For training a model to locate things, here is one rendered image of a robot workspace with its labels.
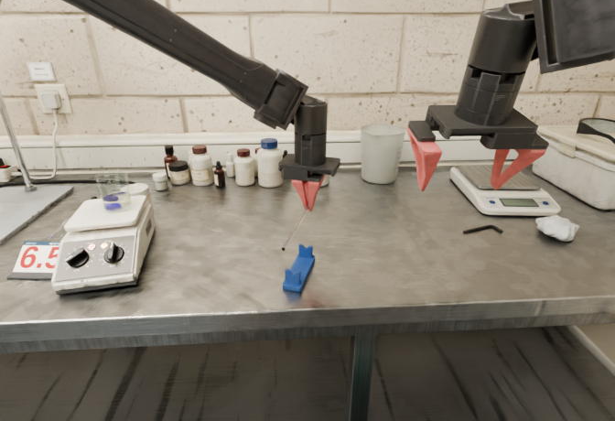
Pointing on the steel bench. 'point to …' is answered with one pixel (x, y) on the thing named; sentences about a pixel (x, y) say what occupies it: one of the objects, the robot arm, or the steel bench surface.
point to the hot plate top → (87, 214)
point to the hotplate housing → (145, 226)
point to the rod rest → (296, 279)
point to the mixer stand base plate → (26, 206)
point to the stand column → (16, 146)
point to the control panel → (97, 264)
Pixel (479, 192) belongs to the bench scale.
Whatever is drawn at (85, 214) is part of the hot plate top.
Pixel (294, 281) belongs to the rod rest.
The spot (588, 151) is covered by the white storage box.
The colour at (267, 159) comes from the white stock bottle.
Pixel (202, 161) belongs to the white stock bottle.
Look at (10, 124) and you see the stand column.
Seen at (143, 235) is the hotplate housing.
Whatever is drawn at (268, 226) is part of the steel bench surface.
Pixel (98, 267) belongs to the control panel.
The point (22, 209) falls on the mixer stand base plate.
